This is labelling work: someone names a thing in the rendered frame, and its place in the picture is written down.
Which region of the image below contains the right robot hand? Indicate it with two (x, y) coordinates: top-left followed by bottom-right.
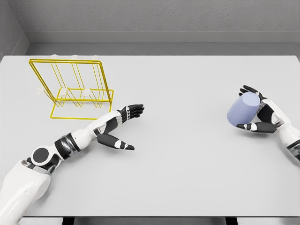
(236, 85), (290, 135)

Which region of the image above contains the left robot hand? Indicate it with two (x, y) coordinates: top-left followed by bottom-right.
(88, 104), (145, 151)

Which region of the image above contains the lavender blue cup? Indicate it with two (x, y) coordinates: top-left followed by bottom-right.
(226, 92), (261, 128)

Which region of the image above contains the yellow wire cup holder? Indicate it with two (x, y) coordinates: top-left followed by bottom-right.
(28, 54), (114, 120)

